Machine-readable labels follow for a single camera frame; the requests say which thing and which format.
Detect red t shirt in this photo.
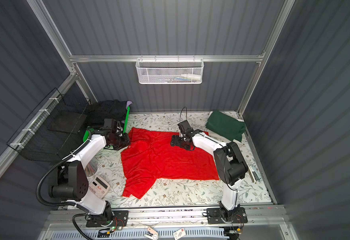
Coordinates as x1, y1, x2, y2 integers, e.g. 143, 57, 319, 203
121, 128, 219, 199

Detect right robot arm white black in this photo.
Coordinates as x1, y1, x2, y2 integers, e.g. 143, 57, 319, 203
171, 120, 249, 226

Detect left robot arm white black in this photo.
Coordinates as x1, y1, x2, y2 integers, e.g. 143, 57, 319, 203
49, 119, 130, 227

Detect green plastic basket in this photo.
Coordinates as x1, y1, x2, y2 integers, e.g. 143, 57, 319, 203
83, 101, 132, 150

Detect black t shirt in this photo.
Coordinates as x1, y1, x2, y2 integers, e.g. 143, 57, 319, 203
86, 100, 129, 126

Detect purple garment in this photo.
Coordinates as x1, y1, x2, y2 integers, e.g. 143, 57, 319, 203
124, 101, 133, 125

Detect cup of pens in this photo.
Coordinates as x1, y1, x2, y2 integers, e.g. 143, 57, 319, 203
85, 158, 99, 178

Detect folded dark green t shirt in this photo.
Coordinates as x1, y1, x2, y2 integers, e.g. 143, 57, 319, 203
205, 111, 246, 142

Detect white calculator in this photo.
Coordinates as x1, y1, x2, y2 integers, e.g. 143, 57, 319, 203
89, 175, 110, 199

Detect floral table cloth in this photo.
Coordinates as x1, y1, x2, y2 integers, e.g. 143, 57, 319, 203
94, 112, 272, 208

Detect white bottle in basket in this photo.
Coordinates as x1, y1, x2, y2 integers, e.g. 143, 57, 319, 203
181, 74, 202, 82

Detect metal tools on table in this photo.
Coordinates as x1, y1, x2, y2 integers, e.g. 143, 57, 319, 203
248, 165, 261, 184

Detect white label card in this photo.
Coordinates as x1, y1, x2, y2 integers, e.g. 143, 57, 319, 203
173, 228, 186, 240

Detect white tag card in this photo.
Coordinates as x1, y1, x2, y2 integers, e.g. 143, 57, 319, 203
145, 227, 159, 240

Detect black wire mesh basket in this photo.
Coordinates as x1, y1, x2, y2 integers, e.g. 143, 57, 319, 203
7, 85, 92, 163

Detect white wire wall basket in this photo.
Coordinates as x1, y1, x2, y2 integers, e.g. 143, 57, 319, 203
136, 59, 204, 85

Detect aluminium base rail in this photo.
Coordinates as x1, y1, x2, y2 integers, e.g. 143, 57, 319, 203
42, 205, 292, 240

